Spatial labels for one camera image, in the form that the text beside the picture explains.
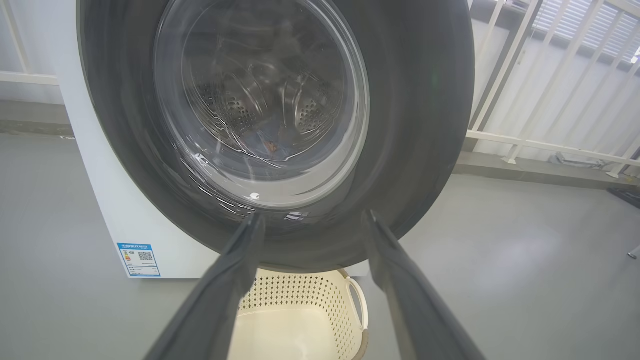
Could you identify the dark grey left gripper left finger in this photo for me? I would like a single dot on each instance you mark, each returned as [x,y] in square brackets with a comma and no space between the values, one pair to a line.
[215,300]

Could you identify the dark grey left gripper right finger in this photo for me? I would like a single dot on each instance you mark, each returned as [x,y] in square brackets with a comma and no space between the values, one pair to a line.
[420,305]

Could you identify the blue bear-print garment cream lining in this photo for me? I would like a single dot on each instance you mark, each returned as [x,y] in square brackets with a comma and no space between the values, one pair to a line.
[271,146]

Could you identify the dark grey round washer door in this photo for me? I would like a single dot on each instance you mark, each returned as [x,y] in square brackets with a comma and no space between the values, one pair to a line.
[420,125]

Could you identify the cream perforated laundry basket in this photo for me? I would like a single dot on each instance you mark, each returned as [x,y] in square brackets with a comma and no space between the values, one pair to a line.
[305,310]

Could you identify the white front-load washing machine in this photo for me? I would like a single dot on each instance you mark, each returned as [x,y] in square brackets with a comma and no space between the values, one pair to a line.
[130,200]

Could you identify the blue energy label sticker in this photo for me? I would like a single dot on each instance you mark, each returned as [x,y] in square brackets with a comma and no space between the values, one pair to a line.
[139,260]

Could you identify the stainless steel washer drum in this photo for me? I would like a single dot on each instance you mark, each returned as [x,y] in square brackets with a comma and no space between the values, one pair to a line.
[310,110]

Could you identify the white metal railing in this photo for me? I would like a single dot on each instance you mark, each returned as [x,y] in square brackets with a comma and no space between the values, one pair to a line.
[550,75]
[20,65]

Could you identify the grey flat metal bracket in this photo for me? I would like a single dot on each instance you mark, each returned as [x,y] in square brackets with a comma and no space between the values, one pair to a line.
[577,160]

